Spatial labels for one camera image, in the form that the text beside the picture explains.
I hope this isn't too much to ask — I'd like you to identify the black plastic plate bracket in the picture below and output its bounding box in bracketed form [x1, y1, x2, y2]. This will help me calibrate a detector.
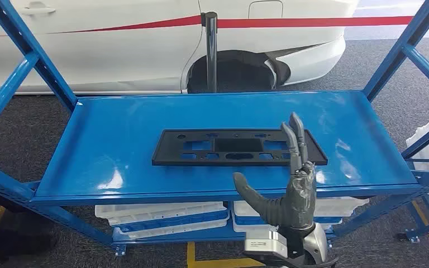
[151, 128, 329, 167]

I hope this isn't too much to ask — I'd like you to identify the chrome stanchion post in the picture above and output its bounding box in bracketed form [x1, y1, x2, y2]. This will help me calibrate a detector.
[201, 11, 219, 93]

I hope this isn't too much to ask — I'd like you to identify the white car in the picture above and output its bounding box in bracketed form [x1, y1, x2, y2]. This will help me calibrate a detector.
[0, 0, 360, 96]

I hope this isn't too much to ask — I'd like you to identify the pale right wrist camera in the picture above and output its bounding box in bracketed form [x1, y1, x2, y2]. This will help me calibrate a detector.
[244, 231, 288, 260]

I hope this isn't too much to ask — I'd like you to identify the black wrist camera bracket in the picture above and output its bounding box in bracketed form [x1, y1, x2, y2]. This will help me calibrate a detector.
[244, 253, 304, 268]

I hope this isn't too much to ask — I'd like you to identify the blue metal shelf rack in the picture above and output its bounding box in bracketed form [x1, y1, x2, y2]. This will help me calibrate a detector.
[0, 0, 429, 268]

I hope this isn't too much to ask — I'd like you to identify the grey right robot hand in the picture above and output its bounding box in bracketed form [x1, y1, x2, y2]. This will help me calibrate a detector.
[233, 112, 317, 231]

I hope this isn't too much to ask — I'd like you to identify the red barrier belt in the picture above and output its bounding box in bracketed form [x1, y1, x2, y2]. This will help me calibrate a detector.
[0, 15, 203, 39]
[217, 15, 429, 30]

